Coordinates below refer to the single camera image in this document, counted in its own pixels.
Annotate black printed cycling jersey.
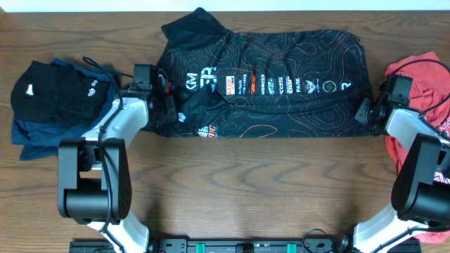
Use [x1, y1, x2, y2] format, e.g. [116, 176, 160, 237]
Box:
[147, 8, 372, 138]

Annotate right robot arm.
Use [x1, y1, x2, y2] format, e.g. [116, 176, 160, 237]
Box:
[341, 74, 449, 252]

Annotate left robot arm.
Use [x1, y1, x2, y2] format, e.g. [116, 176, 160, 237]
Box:
[57, 64, 177, 253]

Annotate red printed t-shirt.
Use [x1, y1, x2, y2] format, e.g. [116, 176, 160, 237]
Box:
[382, 51, 450, 244]

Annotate folded black shirt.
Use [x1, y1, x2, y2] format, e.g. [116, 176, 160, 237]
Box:
[11, 61, 109, 127]

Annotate folded navy blue shirt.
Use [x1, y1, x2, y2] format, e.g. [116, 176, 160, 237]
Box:
[11, 58, 116, 160]

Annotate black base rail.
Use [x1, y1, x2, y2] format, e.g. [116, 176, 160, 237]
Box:
[68, 235, 423, 253]

